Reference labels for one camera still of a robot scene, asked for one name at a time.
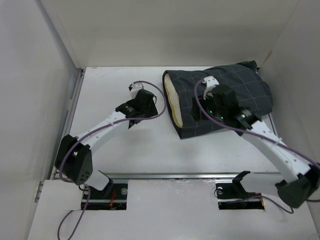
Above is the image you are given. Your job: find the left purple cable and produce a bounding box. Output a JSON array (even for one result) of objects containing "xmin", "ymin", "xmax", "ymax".
[{"xmin": 57, "ymin": 80, "xmax": 167, "ymax": 238}]

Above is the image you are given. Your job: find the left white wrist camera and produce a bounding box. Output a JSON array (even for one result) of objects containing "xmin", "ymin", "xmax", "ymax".
[{"xmin": 128, "ymin": 82, "xmax": 144, "ymax": 95}]

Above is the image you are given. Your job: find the dark plaid pillowcase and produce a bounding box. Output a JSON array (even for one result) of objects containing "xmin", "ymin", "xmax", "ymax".
[{"xmin": 162, "ymin": 60, "xmax": 274, "ymax": 140}]

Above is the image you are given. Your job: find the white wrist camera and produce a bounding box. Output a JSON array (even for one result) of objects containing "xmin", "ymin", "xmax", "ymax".
[
  {"xmin": 201, "ymin": 76, "xmax": 220, "ymax": 100},
  {"xmin": 128, "ymin": 82, "xmax": 144, "ymax": 95}
]

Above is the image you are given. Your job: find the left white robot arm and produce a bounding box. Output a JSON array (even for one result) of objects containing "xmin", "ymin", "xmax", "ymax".
[{"xmin": 54, "ymin": 88, "xmax": 158, "ymax": 199}]

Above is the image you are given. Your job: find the cream pillow with yellow edge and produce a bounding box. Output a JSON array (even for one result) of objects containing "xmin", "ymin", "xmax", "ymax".
[{"xmin": 164, "ymin": 73, "xmax": 183, "ymax": 129}]

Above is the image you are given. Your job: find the left aluminium rail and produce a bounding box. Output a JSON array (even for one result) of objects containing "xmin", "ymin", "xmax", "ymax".
[{"xmin": 46, "ymin": 69, "xmax": 86, "ymax": 180}]

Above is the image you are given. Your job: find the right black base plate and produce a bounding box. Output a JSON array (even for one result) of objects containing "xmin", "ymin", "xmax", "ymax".
[{"xmin": 214, "ymin": 182, "xmax": 265, "ymax": 210}]

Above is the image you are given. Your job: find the front aluminium rail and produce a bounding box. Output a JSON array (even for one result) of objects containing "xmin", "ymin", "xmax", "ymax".
[{"xmin": 49, "ymin": 171, "xmax": 292, "ymax": 181}]

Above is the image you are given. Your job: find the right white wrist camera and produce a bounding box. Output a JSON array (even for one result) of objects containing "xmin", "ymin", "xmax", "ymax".
[{"xmin": 201, "ymin": 76, "xmax": 220, "ymax": 100}]

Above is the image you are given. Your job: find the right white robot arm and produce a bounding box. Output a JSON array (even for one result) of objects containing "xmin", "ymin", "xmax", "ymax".
[{"xmin": 192, "ymin": 82, "xmax": 320, "ymax": 209}]

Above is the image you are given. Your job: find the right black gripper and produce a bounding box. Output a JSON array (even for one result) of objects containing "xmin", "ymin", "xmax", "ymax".
[{"xmin": 189, "ymin": 93, "xmax": 227, "ymax": 121}]

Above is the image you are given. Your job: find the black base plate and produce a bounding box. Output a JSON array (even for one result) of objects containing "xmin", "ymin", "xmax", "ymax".
[
  {"xmin": 214, "ymin": 182, "xmax": 265, "ymax": 210},
  {"xmin": 85, "ymin": 182, "xmax": 128, "ymax": 211}
]

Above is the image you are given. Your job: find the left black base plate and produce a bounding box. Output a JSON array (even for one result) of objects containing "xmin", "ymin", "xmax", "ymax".
[{"xmin": 85, "ymin": 182, "xmax": 128, "ymax": 211}]

